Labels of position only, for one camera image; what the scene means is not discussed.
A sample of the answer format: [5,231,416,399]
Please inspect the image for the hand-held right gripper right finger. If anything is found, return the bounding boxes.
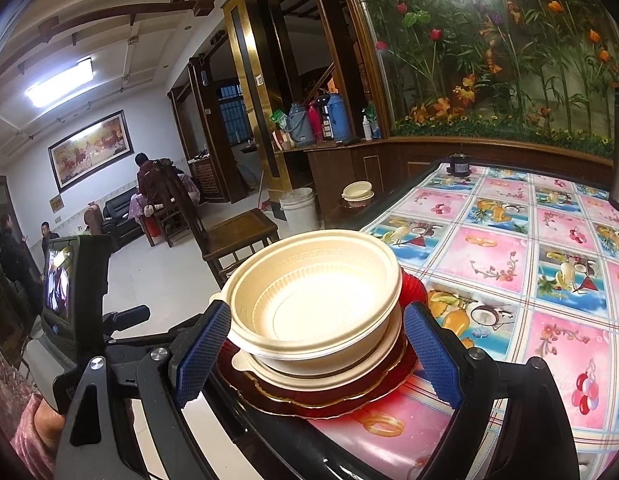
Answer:
[402,301,583,480]

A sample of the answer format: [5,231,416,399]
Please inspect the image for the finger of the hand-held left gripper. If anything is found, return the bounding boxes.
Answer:
[110,310,215,361]

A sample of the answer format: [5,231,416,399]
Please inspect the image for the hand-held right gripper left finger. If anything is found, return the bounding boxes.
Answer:
[54,299,234,480]

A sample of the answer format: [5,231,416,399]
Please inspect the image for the white round plate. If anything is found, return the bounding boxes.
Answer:
[231,310,406,386]

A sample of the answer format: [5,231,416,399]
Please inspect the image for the beige cup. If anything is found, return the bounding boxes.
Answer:
[210,229,404,361]

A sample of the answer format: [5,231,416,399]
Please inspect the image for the large red plastic plate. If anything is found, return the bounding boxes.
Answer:
[214,272,430,420]

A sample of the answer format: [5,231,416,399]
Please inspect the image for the person's left forearm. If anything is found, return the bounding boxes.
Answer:
[7,392,58,480]

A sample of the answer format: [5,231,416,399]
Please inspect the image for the beige bowls on stool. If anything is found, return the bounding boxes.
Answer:
[342,181,375,200]

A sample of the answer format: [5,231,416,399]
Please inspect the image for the person's left hand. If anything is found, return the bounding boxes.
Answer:
[34,395,68,456]

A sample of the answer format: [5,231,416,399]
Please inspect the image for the black sofa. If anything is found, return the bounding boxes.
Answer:
[102,192,143,253]

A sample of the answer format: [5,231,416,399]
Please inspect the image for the table with pink cloth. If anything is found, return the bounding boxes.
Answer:
[128,192,158,248]

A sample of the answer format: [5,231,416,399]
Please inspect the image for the floral patterned cloth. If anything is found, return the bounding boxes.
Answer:
[0,345,33,406]

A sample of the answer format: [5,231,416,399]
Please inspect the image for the black-rimmed dining table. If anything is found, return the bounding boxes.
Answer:
[182,157,619,480]

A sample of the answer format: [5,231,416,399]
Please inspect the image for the tall-backed wooden chair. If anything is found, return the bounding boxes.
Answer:
[157,159,281,288]

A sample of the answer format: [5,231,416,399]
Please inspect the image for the low wooden sideboard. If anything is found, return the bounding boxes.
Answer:
[190,155,215,196]

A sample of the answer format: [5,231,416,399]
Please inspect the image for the small wooden stool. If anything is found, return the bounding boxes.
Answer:
[323,204,375,231]

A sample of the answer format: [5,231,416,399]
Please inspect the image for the white plastic bucket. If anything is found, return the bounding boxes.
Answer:
[278,187,320,235]

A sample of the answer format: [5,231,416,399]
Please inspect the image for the mop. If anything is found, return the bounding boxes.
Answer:
[254,167,270,211]

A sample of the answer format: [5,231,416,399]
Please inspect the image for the small black jar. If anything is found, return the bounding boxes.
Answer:
[447,152,471,177]

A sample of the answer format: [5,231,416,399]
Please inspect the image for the wooden cabinet counter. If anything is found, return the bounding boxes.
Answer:
[274,132,619,211]

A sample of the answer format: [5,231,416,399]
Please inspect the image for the rectangular ceiling light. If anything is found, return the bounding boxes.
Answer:
[24,57,95,108]

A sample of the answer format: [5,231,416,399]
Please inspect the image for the grey-blue thermos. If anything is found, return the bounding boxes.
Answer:
[284,102,315,147]

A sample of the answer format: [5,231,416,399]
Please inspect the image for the black thermos pot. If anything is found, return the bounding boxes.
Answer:
[319,94,335,141]

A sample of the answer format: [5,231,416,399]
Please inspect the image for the pink thermos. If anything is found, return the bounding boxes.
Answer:
[308,100,324,143]

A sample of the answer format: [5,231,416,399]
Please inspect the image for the golden pillar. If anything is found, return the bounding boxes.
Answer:
[222,0,295,193]

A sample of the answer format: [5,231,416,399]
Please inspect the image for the blue thermos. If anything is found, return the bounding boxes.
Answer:
[325,91,346,141]

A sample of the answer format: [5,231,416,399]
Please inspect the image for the wooden staircase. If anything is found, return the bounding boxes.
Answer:
[297,60,340,106]

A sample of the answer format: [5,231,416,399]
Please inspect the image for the framed wall painting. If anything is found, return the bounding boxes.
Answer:
[47,109,129,192]

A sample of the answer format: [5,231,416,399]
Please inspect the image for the artificial flower wall display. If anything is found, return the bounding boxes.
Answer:
[347,0,619,158]

